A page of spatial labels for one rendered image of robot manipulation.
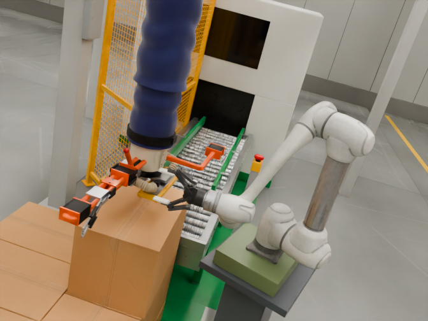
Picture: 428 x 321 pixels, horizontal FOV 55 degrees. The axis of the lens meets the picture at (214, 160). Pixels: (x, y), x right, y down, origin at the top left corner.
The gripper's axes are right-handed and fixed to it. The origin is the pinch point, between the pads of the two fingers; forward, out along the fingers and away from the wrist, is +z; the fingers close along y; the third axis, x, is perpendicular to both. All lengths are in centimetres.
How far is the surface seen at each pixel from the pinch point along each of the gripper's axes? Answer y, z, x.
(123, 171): -1.5, 15.9, -0.9
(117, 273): 48.8, 9.7, -3.6
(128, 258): 38.9, 5.7, -3.5
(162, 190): 11.0, 1.5, 16.1
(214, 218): 65, -20, 96
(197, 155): 72, 18, 209
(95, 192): -1.3, 17.8, -22.6
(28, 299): 70, 46, -15
